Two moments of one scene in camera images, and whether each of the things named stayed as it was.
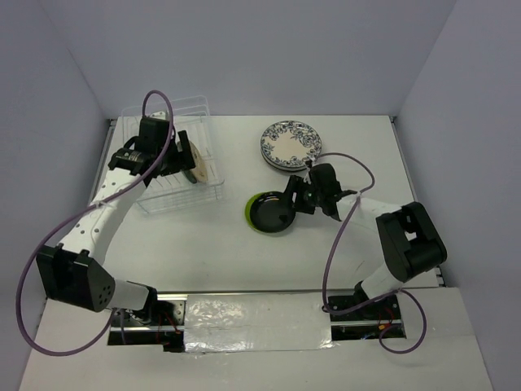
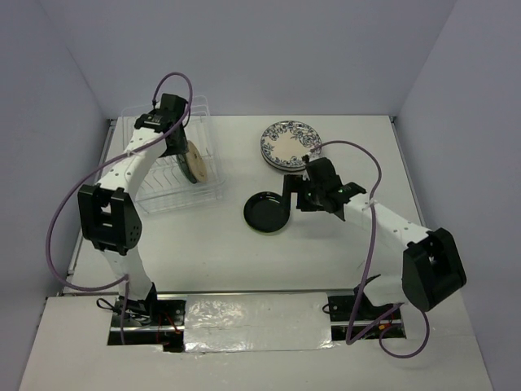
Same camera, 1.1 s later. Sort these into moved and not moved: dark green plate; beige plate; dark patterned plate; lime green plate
Moved: lime green plate
Not moved: dark patterned plate; beige plate; dark green plate
